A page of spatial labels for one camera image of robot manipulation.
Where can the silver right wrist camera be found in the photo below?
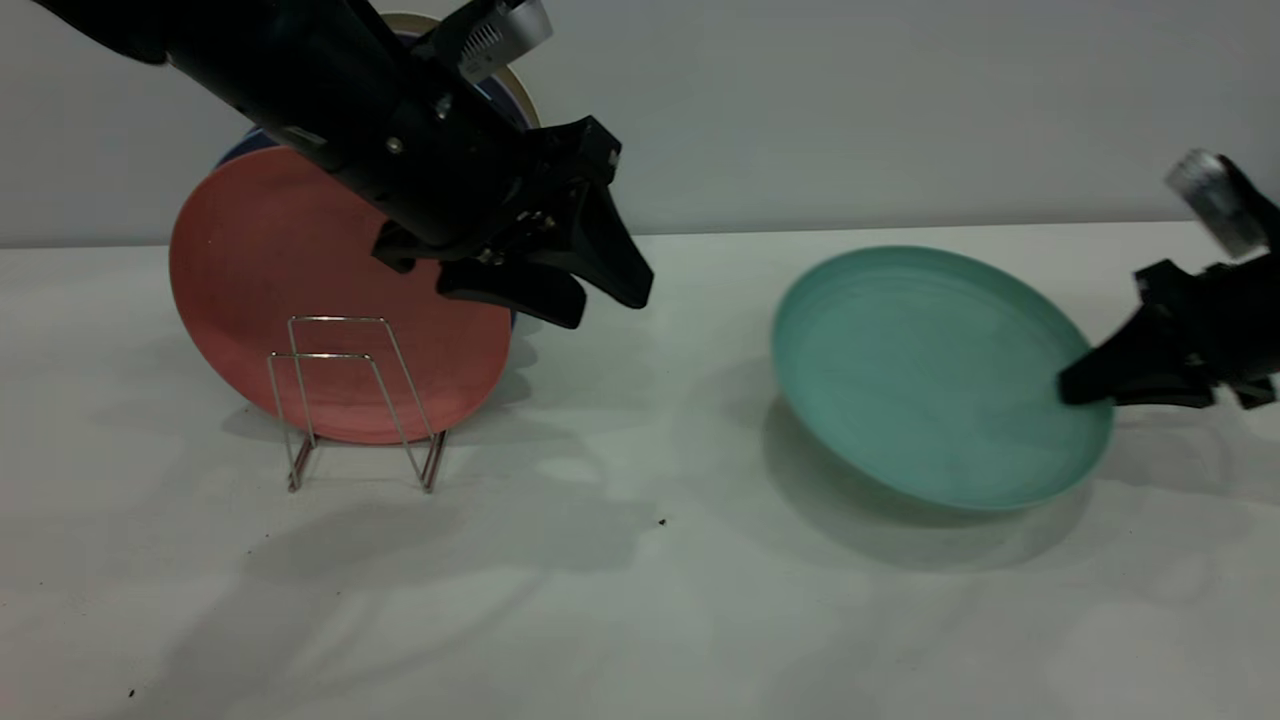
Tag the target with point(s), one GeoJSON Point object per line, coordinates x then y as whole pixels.
{"type": "Point", "coordinates": [1215, 200]}

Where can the beige plate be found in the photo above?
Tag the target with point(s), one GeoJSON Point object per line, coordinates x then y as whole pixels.
{"type": "Point", "coordinates": [527, 100]}

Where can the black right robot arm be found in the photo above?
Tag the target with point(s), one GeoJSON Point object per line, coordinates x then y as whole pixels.
{"type": "Point", "coordinates": [1258, 205]}

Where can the red plate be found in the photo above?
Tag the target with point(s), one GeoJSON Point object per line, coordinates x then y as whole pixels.
{"type": "Point", "coordinates": [260, 280]}

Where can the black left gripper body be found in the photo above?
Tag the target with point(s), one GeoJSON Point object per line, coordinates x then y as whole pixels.
{"type": "Point", "coordinates": [555, 165]}

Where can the blue plate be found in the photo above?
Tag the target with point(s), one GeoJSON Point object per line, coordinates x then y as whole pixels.
{"type": "Point", "coordinates": [240, 148]}

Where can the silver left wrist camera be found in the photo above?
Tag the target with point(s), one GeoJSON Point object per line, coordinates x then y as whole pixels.
{"type": "Point", "coordinates": [505, 30]}

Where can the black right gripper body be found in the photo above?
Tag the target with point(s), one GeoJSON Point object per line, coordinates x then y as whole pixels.
{"type": "Point", "coordinates": [1225, 320]}

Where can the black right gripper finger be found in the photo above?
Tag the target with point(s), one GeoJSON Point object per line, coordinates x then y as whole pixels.
{"type": "Point", "coordinates": [1165, 398]}
{"type": "Point", "coordinates": [1110, 360]}

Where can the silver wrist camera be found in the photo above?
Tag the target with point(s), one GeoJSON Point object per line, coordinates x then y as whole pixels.
{"type": "Point", "coordinates": [505, 30]}
{"type": "Point", "coordinates": [1215, 200]}

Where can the dark purple plate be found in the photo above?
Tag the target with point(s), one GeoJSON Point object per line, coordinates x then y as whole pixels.
{"type": "Point", "coordinates": [508, 105]}

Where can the green plate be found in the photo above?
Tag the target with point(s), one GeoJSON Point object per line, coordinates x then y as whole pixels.
{"type": "Point", "coordinates": [920, 380]}

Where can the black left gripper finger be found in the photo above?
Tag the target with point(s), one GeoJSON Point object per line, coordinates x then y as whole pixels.
{"type": "Point", "coordinates": [610, 255]}
{"type": "Point", "coordinates": [520, 293]}

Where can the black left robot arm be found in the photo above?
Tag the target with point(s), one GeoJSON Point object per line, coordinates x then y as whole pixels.
{"type": "Point", "coordinates": [300, 80]}

